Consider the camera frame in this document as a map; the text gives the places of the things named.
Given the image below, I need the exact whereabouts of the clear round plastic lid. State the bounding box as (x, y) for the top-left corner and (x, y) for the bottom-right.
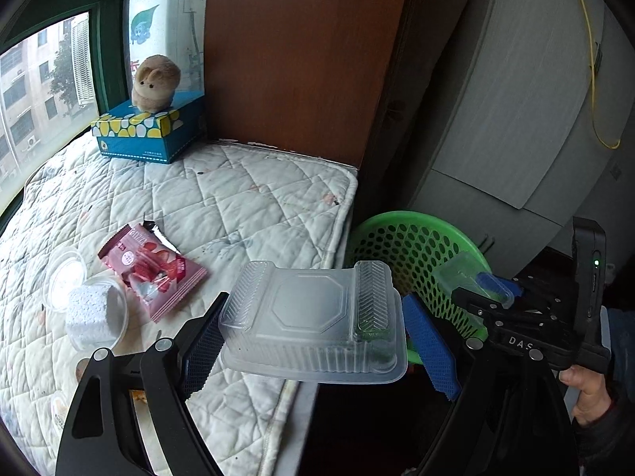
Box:
(42, 245), (89, 314)

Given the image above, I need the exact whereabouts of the small clear plastic container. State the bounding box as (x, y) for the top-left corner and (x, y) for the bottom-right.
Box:
(435, 252), (517, 309)

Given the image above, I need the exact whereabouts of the blue dotted tissue box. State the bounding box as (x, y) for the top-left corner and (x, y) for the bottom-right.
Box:
(90, 90), (208, 165)

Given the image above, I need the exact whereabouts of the clear plastic food tray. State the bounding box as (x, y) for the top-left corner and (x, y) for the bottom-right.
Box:
(218, 260), (409, 384)

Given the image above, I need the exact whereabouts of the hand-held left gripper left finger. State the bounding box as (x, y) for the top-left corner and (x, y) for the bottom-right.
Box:
(54, 292), (234, 476)

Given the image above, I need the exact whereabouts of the clear round plastic cup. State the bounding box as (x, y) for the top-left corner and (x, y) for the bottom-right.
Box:
(64, 278), (131, 351)

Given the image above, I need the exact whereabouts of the grey wardrobe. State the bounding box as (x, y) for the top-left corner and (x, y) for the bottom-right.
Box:
(409, 0), (635, 261)

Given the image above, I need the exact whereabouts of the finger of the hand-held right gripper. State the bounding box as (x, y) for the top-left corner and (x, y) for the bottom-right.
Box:
(448, 286), (498, 321)
(476, 273), (525, 303)

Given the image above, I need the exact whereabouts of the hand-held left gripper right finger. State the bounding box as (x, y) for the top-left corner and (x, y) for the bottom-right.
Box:
(401, 294), (581, 476)

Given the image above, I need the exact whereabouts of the brown wooden headboard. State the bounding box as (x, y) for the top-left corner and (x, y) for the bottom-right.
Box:
(202, 0), (416, 169)

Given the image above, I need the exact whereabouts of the blue green window sticker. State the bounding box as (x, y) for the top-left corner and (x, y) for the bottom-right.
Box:
(129, 4), (161, 46)

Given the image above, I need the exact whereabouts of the person's right hand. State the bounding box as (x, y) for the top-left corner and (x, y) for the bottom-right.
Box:
(558, 363), (621, 428)

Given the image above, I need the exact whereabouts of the person's right forearm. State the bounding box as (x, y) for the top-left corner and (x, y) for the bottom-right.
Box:
(573, 392), (633, 474)

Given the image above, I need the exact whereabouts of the white foam block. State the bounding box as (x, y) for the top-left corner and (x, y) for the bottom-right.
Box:
(65, 285), (111, 350)

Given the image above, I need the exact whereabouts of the pink snack wrapper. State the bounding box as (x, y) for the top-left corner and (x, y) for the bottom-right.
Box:
(96, 221), (209, 324)

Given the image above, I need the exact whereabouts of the yellow cable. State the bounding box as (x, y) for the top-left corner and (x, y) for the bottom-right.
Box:
(570, 0), (622, 150)

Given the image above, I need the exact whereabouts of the beige plush toy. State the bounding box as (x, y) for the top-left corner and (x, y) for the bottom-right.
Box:
(131, 54), (182, 112)

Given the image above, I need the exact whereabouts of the green plastic basket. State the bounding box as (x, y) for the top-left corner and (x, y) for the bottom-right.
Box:
(350, 211), (494, 365)

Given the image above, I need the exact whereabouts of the white quilted mattress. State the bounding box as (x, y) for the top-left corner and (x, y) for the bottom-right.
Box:
(0, 136), (359, 476)

